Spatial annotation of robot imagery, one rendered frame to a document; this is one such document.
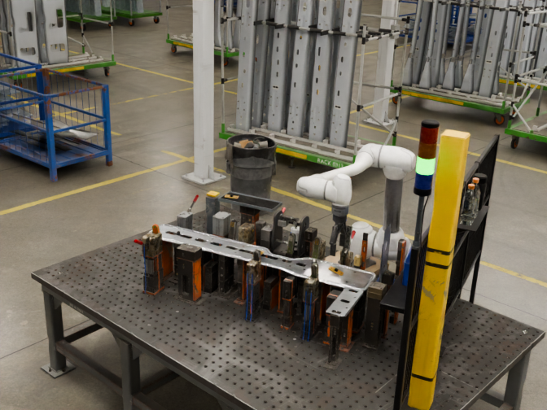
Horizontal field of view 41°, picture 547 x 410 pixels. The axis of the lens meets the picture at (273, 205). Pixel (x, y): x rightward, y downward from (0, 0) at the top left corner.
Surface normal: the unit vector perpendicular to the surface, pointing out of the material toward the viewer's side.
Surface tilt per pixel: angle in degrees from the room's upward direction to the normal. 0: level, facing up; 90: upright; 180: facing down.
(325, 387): 0
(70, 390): 0
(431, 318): 90
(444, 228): 90
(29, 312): 0
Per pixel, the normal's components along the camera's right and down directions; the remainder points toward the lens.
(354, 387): 0.04, -0.93
